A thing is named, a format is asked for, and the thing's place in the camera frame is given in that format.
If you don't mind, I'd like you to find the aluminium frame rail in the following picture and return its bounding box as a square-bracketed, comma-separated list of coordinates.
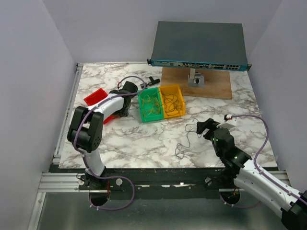
[38, 171, 291, 193]

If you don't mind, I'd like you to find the blue network switch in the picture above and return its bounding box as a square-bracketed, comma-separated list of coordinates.
[147, 21, 251, 71]

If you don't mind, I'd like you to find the red plastic bin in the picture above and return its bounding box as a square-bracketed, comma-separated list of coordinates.
[83, 88, 119, 125]

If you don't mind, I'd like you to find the yellow cable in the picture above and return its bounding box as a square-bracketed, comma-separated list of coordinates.
[140, 92, 161, 118]

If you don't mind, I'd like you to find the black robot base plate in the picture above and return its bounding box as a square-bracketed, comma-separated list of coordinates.
[50, 168, 239, 204]

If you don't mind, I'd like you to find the yellow plastic bin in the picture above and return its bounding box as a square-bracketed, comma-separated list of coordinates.
[158, 84, 186, 119]

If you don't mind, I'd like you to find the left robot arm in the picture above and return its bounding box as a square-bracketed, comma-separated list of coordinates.
[67, 81, 138, 189]

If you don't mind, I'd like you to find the green plastic bin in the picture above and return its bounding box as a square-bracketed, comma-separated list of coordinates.
[138, 87, 164, 123]

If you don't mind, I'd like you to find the wooden board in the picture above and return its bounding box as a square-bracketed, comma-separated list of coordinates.
[161, 67, 233, 100]

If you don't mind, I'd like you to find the black T-handle tool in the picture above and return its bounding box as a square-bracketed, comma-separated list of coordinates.
[140, 76, 160, 88]

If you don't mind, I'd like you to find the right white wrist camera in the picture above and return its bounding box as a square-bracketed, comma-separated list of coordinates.
[218, 115, 237, 129]

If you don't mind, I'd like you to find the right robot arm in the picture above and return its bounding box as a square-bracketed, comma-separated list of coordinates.
[196, 115, 307, 230]

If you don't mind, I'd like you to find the grey metal bracket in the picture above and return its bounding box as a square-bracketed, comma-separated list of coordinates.
[188, 69, 205, 88]

